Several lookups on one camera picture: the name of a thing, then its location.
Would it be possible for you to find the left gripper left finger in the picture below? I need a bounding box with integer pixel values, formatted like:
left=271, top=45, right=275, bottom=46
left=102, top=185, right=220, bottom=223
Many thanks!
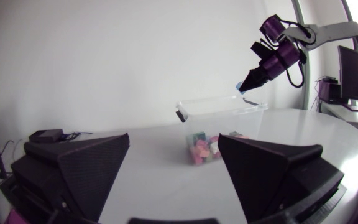
left=11, top=133, right=131, bottom=223

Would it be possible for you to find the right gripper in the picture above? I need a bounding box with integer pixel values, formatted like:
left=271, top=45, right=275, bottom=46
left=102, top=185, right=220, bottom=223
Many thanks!
left=238, top=39, right=301, bottom=93

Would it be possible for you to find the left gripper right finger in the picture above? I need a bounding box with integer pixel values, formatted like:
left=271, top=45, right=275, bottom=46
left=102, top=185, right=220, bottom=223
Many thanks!
left=218, top=134, right=345, bottom=223

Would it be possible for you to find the clear plastic container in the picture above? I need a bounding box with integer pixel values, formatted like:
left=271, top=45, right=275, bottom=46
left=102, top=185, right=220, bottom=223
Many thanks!
left=175, top=95, right=269, bottom=166

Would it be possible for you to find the pile of toy bricks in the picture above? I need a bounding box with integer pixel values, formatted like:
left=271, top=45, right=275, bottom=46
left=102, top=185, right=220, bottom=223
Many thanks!
left=186, top=131, right=250, bottom=166

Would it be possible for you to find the black power brick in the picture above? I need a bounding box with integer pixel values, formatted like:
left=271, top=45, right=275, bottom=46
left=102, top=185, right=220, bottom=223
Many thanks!
left=29, top=128, right=65, bottom=144

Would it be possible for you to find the pink toy brick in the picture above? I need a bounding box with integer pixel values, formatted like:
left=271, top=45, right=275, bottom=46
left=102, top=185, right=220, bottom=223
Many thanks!
left=195, top=139, right=211, bottom=159

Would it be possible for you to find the dark flat screen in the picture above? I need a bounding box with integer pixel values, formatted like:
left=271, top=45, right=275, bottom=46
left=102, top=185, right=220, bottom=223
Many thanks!
left=337, top=45, right=358, bottom=113

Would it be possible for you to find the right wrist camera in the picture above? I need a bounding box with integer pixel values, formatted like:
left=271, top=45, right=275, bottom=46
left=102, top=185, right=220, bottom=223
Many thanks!
left=250, top=40, right=275, bottom=62

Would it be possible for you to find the dark power cable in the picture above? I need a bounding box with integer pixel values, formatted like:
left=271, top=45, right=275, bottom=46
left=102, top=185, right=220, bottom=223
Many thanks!
left=61, top=131, right=93, bottom=141

